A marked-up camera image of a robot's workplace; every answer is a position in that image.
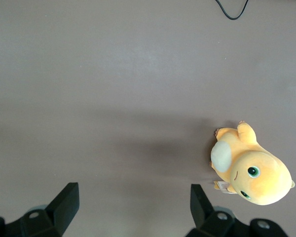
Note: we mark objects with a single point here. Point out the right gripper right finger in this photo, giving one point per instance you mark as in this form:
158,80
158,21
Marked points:
212,224

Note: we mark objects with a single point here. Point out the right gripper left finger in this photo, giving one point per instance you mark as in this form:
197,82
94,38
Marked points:
56,217

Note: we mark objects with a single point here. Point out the orange plush toy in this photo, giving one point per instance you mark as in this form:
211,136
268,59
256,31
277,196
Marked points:
261,177

